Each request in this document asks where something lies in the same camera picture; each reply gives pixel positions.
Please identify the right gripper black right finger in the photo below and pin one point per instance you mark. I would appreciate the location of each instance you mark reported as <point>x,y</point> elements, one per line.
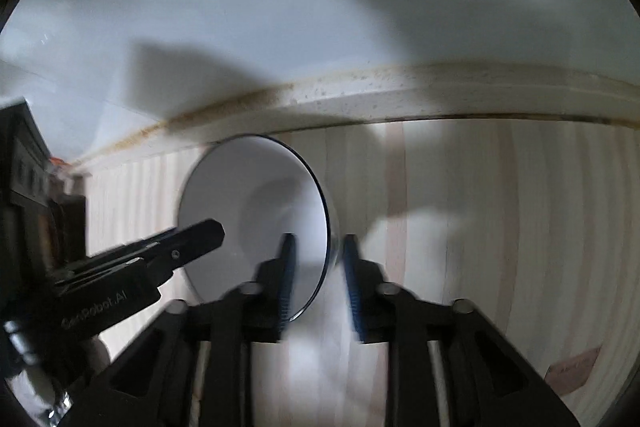
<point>371,307</point>

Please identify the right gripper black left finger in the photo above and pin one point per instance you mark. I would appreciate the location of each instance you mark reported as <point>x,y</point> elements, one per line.
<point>276,278</point>

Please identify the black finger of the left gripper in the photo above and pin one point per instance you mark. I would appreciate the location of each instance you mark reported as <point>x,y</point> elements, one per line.
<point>166,252</point>

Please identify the white bowl dark rim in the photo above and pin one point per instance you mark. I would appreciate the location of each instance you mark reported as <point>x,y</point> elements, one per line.
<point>258,189</point>

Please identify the gloved left hand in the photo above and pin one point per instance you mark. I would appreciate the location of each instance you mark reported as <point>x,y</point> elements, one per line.
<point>43,391</point>

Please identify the striped beige table mat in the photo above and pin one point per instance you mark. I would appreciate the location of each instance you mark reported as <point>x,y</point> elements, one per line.
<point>537,222</point>

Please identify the brown mat label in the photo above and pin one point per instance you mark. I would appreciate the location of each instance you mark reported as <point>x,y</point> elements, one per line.
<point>571,374</point>

